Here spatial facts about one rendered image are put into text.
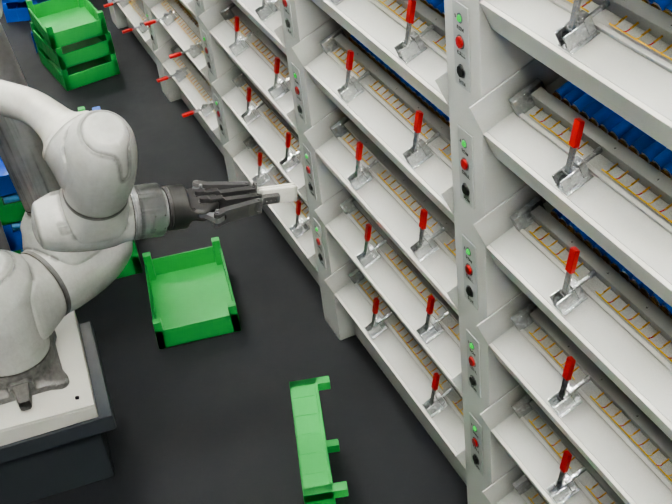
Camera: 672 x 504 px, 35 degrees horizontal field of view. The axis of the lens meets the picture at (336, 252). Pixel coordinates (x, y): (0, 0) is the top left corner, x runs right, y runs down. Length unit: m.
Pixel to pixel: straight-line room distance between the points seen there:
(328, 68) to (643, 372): 0.98
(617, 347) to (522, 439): 0.44
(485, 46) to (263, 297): 1.41
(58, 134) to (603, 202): 0.79
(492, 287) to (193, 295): 1.25
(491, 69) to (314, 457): 0.87
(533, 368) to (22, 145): 1.06
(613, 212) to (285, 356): 1.35
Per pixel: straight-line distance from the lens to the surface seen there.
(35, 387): 2.21
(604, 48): 1.23
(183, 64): 3.50
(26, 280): 2.11
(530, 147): 1.42
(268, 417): 2.37
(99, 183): 1.60
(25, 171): 2.15
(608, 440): 1.54
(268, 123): 2.69
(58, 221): 1.72
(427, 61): 1.65
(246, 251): 2.86
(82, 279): 2.18
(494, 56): 1.44
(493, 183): 1.53
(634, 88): 1.17
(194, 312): 2.69
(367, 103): 1.94
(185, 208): 1.77
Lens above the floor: 1.66
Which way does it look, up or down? 36 degrees down
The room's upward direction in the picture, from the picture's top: 7 degrees counter-clockwise
